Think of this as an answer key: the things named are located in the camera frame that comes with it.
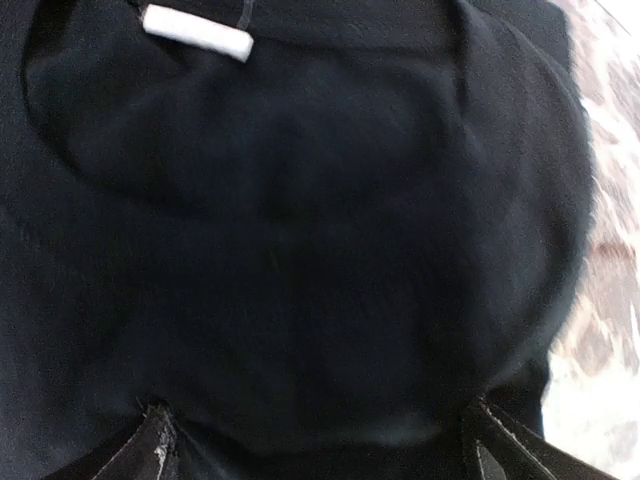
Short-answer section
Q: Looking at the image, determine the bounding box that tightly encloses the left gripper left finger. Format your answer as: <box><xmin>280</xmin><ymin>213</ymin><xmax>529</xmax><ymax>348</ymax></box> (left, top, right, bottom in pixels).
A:
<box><xmin>54</xmin><ymin>403</ymin><xmax>179</xmax><ymax>480</ymax></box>

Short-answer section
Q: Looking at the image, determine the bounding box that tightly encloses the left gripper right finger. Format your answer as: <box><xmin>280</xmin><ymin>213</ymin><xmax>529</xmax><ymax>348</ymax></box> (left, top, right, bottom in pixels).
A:
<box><xmin>462</xmin><ymin>397</ymin><xmax>610</xmax><ymax>480</ymax></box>

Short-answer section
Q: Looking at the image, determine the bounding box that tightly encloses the black t-shirt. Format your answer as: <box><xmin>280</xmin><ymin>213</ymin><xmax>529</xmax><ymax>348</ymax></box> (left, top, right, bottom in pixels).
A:
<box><xmin>1</xmin><ymin>1</ymin><xmax>593</xmax><ymax>479</ymax></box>

